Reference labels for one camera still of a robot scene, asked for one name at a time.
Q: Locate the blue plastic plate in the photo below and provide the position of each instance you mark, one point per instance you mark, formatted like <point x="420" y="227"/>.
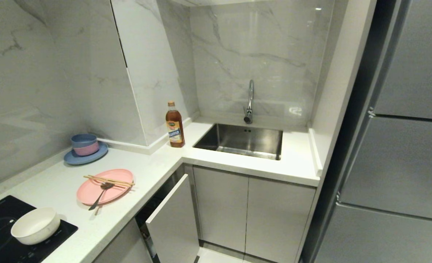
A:
<point x="91" y="157"/>

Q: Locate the dark metal spoon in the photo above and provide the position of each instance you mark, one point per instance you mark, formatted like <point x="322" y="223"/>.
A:
<point x="101" y="195"/>

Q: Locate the grey cabinet door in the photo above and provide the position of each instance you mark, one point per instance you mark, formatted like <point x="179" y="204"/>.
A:
<point x="126" y="244"/>
<point x="221" y="208"/>
<point x="278" y="223"/>

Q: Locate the pink plastic bowl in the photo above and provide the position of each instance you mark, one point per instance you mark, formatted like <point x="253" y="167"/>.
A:
<point x="88" y="149"/>

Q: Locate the open cabinet door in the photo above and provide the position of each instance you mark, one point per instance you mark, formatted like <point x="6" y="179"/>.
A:
<point x="174" y="223"/>

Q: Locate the grey refrigerator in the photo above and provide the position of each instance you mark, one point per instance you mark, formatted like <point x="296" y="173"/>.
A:
<point x="391" y="146"/>

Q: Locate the stainless steel sink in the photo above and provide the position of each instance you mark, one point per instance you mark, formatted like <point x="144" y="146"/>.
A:
<point x="241" y="140"/>

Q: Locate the chrome faucet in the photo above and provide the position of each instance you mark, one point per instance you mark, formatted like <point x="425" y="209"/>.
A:
<point x="250" y="102"/>

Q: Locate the white ceramic bowl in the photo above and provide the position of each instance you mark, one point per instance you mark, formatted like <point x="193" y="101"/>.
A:
<point x="33" y="226"/>

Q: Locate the black induction cooktop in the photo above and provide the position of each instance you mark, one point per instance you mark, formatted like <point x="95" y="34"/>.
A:
<point x="0" y="233"/>

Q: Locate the wooden chopstick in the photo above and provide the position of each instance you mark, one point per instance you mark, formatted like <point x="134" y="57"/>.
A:
<point x="110" y="179"/>
<point x="106" y="180"/>

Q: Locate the blue plastic bowl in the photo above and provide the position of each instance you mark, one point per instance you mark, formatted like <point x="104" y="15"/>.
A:
<point x="84" y="140"/>

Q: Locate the pink plastic plate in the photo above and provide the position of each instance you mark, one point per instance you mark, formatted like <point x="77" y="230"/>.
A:
<point x="108" y="188"/>

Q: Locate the brown sauce bottle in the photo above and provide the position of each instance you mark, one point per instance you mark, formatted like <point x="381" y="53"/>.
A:
<point x="175" y="128"/>

